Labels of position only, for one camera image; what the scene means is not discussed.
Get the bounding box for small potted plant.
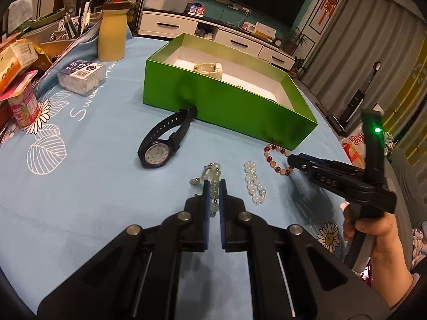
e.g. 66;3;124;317
294;57;309;78

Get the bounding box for translucent storage box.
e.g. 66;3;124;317
144;0;194;14

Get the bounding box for cream wrist watch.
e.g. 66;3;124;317
194;61;222;80

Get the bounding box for green cardboard box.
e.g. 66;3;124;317
143;33;318;150

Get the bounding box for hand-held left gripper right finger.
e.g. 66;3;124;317
218;179;391;320

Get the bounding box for red and white bead bracelet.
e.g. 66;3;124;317
263;144;296;175

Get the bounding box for grey curtain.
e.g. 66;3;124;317
300;0;427;117

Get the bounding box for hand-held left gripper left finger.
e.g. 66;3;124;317
37;180;212;320

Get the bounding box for red and yellow plastic bag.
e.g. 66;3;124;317
340;123;367;170

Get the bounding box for black wrist watch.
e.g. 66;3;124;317
138;107;198;169

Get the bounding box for cream and orange snack packet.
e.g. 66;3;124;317
0;38;39;94

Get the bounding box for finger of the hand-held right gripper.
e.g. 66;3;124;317
287;153;323;174
317;160;365;176

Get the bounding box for clear cotton swab box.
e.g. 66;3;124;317
57;61;106;95

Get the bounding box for green and white tissue pack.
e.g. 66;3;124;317
7;0;34;32

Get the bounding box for green jade bracelet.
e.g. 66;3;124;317
190;163;222;215

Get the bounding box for upright vacuum cleaner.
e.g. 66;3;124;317
325;61;382;134

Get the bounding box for white television cabinet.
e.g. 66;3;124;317
137;8;296;72

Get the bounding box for yellow bottle with red handle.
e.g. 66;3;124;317
97;0;134;62

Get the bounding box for person's right hand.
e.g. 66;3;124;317
343;203;406;261

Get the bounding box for pink yogurt cup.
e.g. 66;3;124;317
0;70;38;127

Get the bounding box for clear bead bracelet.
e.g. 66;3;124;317
244;161;267;205

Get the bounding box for red wall ornament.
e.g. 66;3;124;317
318;0;339;25

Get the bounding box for person's right forearm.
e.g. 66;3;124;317
370;257;421;310

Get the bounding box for tall potted plant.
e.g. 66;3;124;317
287;27;309;55

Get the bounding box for box of pens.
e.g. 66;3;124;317
50;2;101;42

